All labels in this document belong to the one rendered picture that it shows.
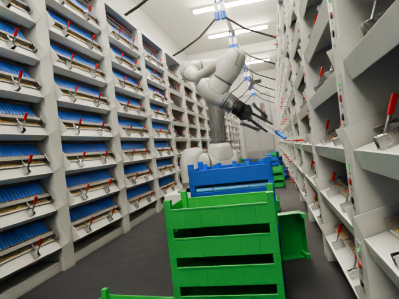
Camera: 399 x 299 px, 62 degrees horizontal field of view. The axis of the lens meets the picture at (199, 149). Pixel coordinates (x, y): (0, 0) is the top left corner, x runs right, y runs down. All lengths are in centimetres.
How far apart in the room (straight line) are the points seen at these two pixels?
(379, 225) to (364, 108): 25
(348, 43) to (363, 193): 32
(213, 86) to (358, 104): 95
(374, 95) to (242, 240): 47
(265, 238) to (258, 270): 9
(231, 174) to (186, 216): 32
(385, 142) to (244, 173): 64
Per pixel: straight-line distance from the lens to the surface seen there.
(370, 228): 82
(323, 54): 153
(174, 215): 93
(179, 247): 95
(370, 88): 81
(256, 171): 118
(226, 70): 162
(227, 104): 162
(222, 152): 214
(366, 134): 79
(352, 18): 83
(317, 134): 148
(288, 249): 164
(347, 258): 125
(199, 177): 121
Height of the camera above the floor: 53
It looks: level
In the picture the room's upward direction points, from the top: 7 degrees counter-clockwise
